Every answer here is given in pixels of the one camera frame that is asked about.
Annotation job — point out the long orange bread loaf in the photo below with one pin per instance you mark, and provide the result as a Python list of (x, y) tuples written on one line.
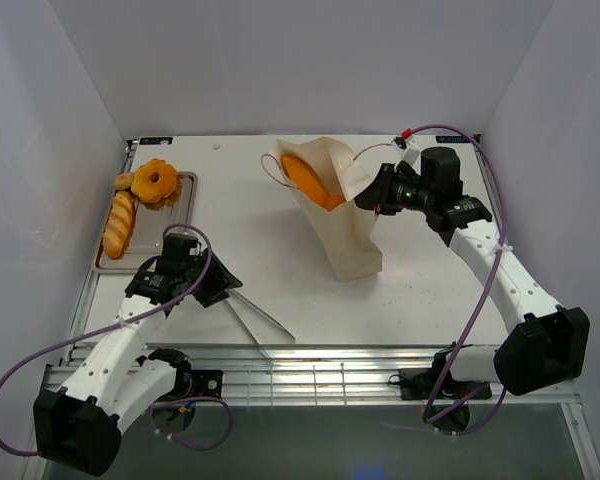
[(309, 183)]

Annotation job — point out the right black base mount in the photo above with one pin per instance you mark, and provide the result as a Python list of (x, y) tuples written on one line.
[(417, 384)]

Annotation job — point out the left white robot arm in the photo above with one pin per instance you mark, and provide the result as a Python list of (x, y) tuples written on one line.
[(81, 424)]

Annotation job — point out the orange ring bread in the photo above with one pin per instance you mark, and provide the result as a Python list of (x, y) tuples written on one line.
[(154, 181)]

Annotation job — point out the beige paper bag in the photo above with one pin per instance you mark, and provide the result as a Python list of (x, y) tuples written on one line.
[(344, 231)]

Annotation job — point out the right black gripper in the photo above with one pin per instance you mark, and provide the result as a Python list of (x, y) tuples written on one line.
[(376, 196)]

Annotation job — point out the aluminium frame rail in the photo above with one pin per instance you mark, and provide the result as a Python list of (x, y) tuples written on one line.
[(288, 375)]

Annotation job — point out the striped baguette bread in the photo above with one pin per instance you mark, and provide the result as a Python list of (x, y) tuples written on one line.
[(119, 225)]

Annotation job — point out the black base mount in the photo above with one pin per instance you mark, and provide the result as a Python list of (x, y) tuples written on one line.
[(417, 384), (204, 383)]

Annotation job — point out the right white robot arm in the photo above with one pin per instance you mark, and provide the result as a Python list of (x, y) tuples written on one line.
[(546, 342)]

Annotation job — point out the small round bun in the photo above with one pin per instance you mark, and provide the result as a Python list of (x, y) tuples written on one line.
[(123, 181)]

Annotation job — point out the metal tongs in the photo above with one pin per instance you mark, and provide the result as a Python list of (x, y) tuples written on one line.
[(262, 315)]

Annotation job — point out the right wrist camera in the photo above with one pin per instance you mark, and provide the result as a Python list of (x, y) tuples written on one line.
[(407, 151)]

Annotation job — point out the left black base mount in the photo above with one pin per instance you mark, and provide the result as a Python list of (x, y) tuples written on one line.
[(204, 383)]

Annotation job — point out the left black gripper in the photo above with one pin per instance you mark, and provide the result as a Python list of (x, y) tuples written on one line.
[(220, 279)]

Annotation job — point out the metal tray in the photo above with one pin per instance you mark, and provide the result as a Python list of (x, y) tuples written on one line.
[(146, 240)]

